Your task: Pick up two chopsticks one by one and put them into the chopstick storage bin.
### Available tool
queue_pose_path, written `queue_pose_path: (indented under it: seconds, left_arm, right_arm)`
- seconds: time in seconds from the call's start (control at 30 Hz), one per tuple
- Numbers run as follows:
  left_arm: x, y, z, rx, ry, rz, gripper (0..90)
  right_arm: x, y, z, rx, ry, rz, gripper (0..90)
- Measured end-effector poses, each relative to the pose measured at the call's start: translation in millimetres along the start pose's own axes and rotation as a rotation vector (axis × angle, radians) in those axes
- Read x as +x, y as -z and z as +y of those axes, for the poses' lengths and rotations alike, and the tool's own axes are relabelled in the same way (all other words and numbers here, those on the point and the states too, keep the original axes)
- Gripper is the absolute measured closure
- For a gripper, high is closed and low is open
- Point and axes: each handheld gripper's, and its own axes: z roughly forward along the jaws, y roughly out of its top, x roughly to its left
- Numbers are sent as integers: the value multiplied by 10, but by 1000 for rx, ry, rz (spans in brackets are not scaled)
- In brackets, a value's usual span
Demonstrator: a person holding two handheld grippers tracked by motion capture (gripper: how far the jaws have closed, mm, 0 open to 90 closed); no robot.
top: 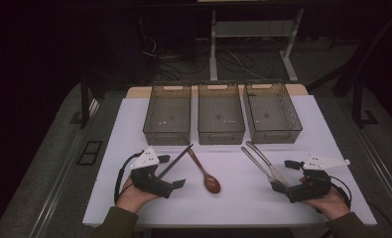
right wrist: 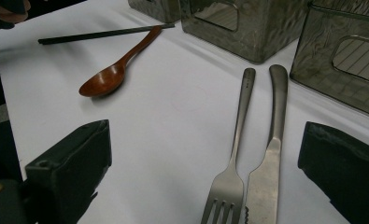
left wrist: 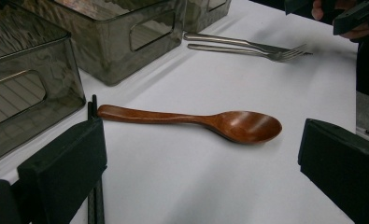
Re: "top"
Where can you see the smoky transparent plastic bin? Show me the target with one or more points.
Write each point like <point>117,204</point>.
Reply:
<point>220,112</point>
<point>167,112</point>
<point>271,110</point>

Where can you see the metal fork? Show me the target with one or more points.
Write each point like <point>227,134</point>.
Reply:
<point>256,162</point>

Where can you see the white metal desk frame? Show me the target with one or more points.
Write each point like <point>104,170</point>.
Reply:
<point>212,49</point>

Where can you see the white table mat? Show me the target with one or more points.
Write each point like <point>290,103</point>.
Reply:
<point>236,205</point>

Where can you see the person's left hand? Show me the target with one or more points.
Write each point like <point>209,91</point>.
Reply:
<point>130,198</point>

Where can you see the black metal stand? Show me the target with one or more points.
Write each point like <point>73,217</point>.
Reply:
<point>358,102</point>
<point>84,102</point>

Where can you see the brown wooden spoon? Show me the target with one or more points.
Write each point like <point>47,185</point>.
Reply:
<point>211,183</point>

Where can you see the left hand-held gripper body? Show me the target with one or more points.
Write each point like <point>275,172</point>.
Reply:
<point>150,185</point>

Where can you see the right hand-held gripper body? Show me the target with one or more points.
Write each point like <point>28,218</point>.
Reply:
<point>312,186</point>

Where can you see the person's right hand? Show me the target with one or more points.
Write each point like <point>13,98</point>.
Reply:
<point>332,205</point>

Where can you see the grey metal rail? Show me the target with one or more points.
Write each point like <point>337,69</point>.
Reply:
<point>54,198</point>
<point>382,168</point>

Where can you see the metal tongs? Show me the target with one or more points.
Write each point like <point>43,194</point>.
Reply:
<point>266,161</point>

